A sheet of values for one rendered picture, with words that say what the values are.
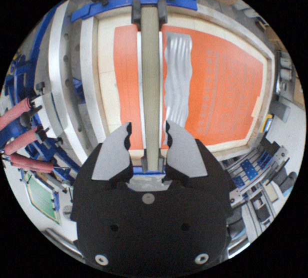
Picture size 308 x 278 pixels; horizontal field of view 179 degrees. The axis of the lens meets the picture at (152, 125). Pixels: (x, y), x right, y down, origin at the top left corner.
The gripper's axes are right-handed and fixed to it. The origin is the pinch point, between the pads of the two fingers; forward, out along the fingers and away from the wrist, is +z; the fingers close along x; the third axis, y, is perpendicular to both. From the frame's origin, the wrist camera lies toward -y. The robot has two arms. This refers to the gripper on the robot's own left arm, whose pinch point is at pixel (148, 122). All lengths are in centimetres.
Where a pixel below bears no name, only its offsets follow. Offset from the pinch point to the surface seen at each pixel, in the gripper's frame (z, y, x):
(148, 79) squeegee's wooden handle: 5.9, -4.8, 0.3
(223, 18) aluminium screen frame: 13.1, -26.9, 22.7
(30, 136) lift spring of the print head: 3.2, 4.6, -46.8
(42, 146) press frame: 13, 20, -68
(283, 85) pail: 81, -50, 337
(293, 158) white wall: -38, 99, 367
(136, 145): 16.2, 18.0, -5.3
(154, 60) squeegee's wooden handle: 6.0, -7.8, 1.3
